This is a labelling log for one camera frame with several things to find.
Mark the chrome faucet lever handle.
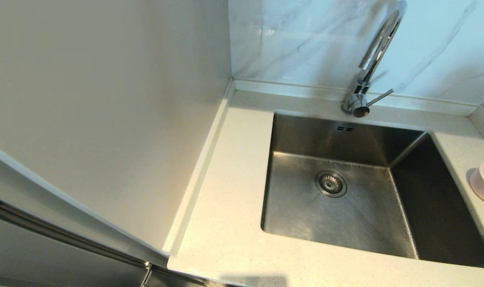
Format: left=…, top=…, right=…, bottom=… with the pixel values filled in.
left=367, top=88, right=395, bottom=107

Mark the stainless steel sink basin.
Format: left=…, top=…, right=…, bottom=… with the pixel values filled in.
left=261, top=111, right=484, bottom=268

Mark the round metal drain strainer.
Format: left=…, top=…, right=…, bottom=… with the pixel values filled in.
left=315, top=170, right=348, bottom=198

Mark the chrome gooseneck faucet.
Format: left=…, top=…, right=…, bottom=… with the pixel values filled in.
left=342, top=0, right=408, bottom=118

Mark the white grey appliance door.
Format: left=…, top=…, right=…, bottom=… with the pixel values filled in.
left=0, top=140, right=210, bottom=287

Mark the steel bar door handle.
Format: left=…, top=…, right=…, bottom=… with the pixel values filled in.
left=0, top=194, right=209, bottom=287

